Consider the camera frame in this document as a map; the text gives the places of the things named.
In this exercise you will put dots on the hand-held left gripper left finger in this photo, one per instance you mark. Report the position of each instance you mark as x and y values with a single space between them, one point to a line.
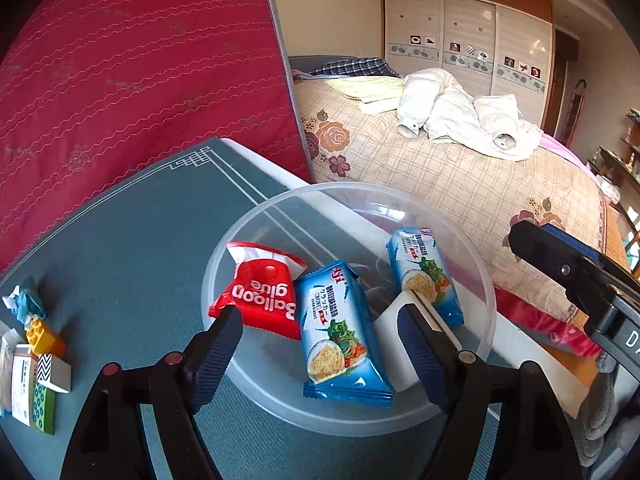
220 355

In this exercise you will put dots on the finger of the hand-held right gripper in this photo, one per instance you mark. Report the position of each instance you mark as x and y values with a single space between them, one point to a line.
607 262
540 250

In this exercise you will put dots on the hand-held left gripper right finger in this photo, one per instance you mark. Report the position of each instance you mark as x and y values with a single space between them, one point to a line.
417 350

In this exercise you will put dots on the white rectangular box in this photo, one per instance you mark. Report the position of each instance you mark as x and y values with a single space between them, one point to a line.
387 330

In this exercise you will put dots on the small blue cracker packet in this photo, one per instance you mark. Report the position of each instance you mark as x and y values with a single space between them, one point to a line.
420 270

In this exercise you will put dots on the red snack packet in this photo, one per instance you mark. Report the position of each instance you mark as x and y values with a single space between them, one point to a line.
260 285

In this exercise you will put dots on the large blue cracker packet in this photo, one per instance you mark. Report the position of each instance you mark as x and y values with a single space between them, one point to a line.
335 330

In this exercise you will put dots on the clear plastic bowl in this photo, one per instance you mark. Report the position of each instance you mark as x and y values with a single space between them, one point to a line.
280 230

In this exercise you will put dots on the yellow and orange toy block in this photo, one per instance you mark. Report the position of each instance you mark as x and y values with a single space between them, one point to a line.
42 335

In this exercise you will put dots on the blue face mask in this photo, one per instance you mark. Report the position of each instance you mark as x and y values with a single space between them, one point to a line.
27 305

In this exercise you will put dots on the person's right hand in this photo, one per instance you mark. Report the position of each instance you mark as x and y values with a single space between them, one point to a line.
597 410

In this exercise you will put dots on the red patterned cloth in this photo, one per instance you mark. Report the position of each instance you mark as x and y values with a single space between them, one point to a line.
540 325

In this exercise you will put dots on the dark wooden shelf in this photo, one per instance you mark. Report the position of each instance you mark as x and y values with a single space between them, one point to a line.
615 165

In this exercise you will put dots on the pink blanket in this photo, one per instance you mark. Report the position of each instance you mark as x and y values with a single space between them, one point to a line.
565 152

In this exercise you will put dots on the bed with floral checked sheet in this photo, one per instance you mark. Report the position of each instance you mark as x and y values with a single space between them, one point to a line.
450 175

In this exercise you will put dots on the dark green table mat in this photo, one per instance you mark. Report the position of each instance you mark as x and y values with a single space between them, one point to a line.
125 260

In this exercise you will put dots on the white padded jacket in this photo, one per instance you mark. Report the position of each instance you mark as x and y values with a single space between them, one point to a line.
450 105

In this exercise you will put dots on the black and white zigzag box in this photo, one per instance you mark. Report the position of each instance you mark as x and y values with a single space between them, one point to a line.
50 370

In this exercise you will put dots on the green dotted box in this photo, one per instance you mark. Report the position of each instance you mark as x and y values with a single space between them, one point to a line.
42 410

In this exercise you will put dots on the dark wooden door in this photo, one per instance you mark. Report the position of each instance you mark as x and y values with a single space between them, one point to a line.
562 60

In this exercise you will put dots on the clear plastic packet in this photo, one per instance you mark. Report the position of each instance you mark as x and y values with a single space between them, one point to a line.
6 375

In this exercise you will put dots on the pale yellow cloth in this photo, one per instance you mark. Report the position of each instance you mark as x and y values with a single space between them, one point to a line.
365 91

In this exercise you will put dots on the white and wooden wardrobe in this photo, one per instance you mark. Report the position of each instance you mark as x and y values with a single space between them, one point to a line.
465 20

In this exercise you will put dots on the blue plaid cloth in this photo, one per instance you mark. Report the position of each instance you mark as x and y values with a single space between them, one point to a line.
360 67

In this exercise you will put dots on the red quilted mattress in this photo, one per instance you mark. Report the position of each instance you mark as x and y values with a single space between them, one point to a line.
125 60

